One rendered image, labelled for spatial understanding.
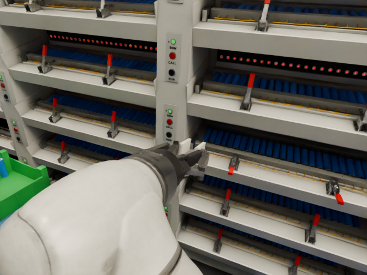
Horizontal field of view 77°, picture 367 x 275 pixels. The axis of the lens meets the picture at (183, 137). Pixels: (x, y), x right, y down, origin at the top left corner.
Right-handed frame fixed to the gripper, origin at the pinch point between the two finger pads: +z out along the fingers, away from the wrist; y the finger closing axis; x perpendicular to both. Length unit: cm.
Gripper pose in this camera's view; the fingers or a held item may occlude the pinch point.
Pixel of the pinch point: (191, 148)
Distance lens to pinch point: 54.7
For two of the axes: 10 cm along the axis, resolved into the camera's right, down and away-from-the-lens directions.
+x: -1.6, 9.6, 2.3
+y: -9.3, -2.2, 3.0
